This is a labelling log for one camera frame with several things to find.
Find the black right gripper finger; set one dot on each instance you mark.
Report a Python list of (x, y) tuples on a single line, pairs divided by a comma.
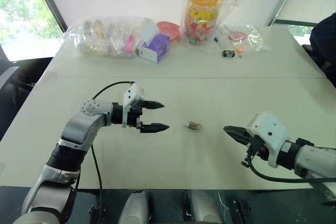
[(237, 130), (240, 139)]

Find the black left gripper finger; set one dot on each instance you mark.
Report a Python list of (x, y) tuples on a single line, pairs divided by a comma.
[(153, 105), (155, 127)]

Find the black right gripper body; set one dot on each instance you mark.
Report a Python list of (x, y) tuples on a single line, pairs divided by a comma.
[(256, 148)]

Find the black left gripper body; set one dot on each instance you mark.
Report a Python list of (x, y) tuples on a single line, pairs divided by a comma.
[(133, 117)]

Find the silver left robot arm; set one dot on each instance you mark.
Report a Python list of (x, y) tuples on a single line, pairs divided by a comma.
[(78, 127)]

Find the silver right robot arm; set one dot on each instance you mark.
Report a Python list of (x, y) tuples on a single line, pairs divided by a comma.
[(312, 161)]

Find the purple and white carton box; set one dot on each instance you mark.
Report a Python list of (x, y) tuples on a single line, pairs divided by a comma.
[(155, 48)]

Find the pink plastic bowl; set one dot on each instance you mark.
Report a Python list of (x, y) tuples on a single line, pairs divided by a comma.
[(170, 30)]

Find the silver rounded robot leg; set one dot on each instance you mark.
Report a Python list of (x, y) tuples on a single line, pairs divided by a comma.
[(204, 208), (135, 208)]

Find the small black box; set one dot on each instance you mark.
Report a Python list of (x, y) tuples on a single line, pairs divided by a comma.
[(228, 53)]

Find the large clear bag of toys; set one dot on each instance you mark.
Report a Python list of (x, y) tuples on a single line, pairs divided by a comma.
[(110, 37)]

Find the small orange plastic piece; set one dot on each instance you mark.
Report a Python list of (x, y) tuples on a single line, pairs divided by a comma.
[(240, 49)]

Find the clear bag of small items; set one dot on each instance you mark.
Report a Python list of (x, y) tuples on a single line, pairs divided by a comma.
[(244, 37)]

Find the orange-lidded candy jar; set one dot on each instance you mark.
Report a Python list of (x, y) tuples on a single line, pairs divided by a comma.
[(200, 16)]

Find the person in dark clothes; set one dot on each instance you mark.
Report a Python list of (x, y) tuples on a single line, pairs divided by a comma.
[(324, 48)]

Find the dark office chair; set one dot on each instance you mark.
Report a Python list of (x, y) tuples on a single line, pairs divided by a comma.
[(18, 82)]

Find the clear bag around jar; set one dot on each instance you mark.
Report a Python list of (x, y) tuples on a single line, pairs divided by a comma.
[(231, 1)]

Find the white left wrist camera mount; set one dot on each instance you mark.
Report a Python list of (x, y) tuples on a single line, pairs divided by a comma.
[(131, 94)]

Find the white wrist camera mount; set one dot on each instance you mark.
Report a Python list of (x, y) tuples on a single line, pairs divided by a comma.
[(271, 129), (131, 94)]

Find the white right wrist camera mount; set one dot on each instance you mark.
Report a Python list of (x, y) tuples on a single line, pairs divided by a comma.
[(271, 129)]

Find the black window frame post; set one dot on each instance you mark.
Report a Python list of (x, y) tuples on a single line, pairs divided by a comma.
[(48, 1)]

